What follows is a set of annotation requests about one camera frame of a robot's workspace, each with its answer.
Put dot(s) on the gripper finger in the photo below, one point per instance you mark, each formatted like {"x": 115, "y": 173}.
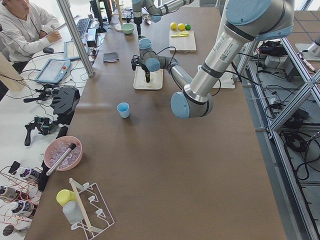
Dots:
{"x": 148, "y": 77}
{"x": 139, "y": 32}

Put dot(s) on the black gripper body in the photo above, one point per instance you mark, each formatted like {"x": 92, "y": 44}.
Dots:
{"x": 137, "y": 19}
{"x": 145, "y": 68}

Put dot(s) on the cream white cup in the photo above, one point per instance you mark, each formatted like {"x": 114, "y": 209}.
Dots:
{"x": 149, "y": 84}

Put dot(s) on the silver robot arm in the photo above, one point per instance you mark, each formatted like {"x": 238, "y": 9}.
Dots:
{"x": 155, "y": 12}
{"x": 246, "y": 21}

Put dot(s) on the cream rabbit tray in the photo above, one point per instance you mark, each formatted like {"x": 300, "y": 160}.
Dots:
{"x": 139, "y": 81}

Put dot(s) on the metal scoop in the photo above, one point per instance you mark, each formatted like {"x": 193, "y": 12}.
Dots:
{"x": 146, "y": 17}

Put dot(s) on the green bowl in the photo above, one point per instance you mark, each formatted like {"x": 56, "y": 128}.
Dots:
{"x": 127, "y": 28}

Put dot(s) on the wooden cup stand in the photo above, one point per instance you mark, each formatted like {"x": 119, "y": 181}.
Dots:
{"x": 118, "y": 14}

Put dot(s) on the grey folded cloth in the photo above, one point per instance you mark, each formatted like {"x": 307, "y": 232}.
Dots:
{"x": 110, "y": 57}

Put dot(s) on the whole yellow lemon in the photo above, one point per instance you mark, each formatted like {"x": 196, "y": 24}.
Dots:
{"x": 173, "y": 26}
{"x": 181, "y": 26}

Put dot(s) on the blue cup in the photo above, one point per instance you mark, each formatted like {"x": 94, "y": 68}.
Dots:
{"x": 123, "y": 109}

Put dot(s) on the yellow plastic knife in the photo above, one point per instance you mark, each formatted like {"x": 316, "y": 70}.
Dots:
{"x": 178, "y": 36}

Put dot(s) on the wooden cutting board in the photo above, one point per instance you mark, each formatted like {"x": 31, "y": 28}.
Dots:
{"x": 182, "y": 44}

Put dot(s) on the green lime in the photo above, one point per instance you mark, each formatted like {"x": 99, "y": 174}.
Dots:
{"x": 188, "y": 27}

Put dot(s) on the black keyboard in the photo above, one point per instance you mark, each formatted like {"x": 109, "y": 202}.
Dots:
{"x": 82, "y": 26}

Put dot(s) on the blue teach pendant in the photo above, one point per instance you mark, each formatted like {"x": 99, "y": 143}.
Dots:
{"x": 53, "y": 71}
{"x": 70, "y": 51}

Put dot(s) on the computer mouse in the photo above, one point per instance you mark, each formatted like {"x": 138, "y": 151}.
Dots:
{"x": 48, "y": 50}

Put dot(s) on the metal muddler tool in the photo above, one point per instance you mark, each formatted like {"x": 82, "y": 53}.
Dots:
{"x": 61, "y": 159}

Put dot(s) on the black handheld gripper controller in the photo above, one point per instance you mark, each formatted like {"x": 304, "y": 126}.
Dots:
{"x": 44, "y": 125}

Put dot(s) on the seated person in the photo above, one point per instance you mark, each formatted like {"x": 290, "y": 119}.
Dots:
{"x": 26, "y": 30}

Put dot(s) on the yellow tumbler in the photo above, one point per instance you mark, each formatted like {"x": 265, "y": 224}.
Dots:
{"x": 64, "y": 196}

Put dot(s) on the clear frosted tumbler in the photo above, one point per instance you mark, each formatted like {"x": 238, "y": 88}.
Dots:
{"x": 72, "y": 212}

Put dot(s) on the aluminium frame post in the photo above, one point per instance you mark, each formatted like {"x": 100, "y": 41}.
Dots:
{"x": 64, "y": 7}

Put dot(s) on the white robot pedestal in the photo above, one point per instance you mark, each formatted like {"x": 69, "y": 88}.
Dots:
{"x": 227, "y": 80}

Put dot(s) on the white wire cup rack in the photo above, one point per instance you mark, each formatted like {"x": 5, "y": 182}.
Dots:
{"x": 97, "y": 217}

